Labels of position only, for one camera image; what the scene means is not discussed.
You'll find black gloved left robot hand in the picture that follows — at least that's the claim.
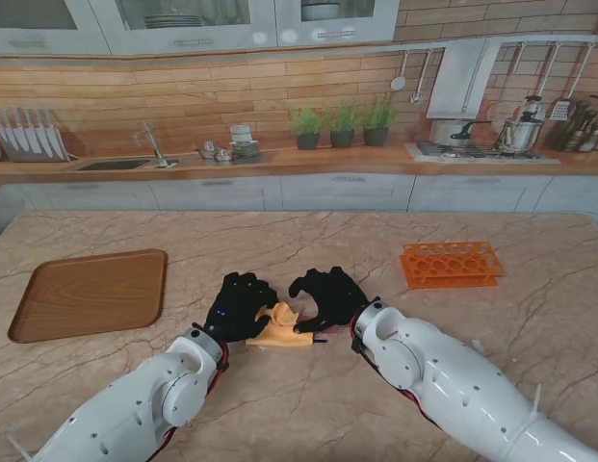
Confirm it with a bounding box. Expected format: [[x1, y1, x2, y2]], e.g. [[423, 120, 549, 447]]
[[205, 271, 280, 344]]

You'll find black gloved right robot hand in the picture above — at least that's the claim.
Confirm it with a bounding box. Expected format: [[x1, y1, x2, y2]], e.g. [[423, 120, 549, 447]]
[[288, 267, 372, 334]]

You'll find yellow microfibre cloth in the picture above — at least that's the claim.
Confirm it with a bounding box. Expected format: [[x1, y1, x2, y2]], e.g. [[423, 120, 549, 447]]
[[245, 301, 313, 350]]

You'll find orange test tube rack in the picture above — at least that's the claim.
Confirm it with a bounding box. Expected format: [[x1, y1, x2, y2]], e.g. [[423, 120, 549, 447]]
[[400, 241, 506, 290]]

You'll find brown wooden tray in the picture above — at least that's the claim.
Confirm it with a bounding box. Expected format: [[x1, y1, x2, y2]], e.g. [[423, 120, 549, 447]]
[[7, 248, 169, 345]]

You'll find red black left arm cable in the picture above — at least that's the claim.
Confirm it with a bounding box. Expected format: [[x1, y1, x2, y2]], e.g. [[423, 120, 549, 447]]
[[153, 340, 231, 453]]

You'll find red black arm cable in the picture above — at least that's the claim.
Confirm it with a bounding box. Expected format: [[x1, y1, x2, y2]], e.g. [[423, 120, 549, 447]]
[[153, 340, 231, 453], [350, 329, 440, 425]]

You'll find red black right arm cable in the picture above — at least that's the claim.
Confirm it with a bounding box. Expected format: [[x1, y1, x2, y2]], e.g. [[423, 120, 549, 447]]
[[350, 329, 440, 425]]

